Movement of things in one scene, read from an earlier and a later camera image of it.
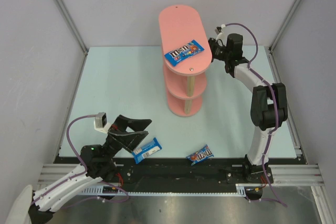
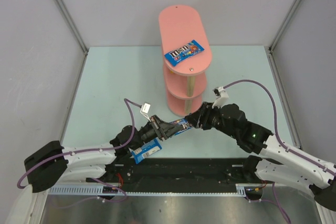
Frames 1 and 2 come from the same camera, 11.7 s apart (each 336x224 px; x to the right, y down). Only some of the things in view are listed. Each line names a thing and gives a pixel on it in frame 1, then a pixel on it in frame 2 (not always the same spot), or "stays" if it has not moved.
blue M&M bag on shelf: (190, 49) stays
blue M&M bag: (200, 155) to (186, 125)
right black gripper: (214, 49) to (200, 115)
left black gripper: (115, 135) to (157, 127)
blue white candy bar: (141, 152) stays
